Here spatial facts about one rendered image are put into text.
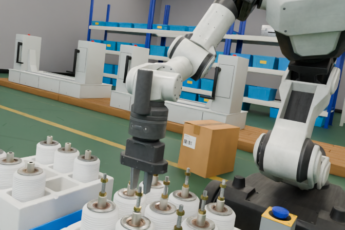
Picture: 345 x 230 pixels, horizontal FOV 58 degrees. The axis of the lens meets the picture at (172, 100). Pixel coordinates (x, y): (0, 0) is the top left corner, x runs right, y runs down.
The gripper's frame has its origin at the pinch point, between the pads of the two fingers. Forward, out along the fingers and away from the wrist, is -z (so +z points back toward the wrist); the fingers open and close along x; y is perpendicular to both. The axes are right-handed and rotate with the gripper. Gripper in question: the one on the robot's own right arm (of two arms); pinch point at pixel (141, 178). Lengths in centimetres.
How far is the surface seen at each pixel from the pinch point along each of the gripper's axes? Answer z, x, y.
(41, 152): -14, -63, 26
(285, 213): -3.6, 32.1, 14.6
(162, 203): -9.6, 1.4, 10.6
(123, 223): -11.0, -1.8, -2.5
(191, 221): -11.1, 10.6, 9.7
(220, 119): -16, -47, 213
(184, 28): 100, -233, 500
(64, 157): -13, -49, 26
